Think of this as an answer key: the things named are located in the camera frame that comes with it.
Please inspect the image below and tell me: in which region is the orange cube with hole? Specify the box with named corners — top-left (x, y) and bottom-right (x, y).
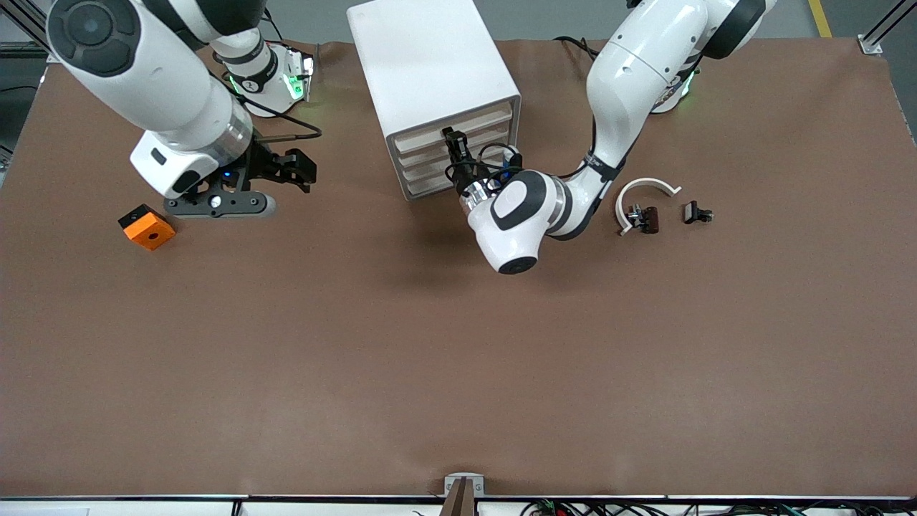
top-left (118, 204), bottom-right (176, 252)

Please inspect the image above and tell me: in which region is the white curved plastic clip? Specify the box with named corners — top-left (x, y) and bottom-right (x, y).
top-left (616, 177), bottom-right (683, 237)

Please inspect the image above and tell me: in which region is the dark brown small component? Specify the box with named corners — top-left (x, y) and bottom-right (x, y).
top-left (627, 204), bottom-right (660, 234)

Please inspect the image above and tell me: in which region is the brown table mat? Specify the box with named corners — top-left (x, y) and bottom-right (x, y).
top-left (0, 39), bottom-right (917, 499)

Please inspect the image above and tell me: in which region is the black arm base cable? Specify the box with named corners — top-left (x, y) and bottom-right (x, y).
top-left (555, 34), bottom-right (599, 62)

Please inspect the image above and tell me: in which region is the aluminium frame profile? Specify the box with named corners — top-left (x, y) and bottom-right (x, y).
top-left (0, 0), bottom-right (54, 62)
top-left (858, 0), bottom-right (917, 57)

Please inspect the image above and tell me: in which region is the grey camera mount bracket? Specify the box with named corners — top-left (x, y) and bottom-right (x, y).
top-left (438, 473), bottom-right (485, 516)

